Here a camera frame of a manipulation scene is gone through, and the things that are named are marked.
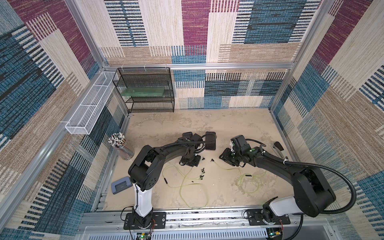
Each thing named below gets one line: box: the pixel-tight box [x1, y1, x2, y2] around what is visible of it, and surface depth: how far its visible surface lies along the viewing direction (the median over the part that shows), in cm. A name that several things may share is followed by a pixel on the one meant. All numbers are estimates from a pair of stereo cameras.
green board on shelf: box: [121, 86, 166, 97], surface depth 103 cm
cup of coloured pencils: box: [108, 132, 135, 161], surface depth 85 cm
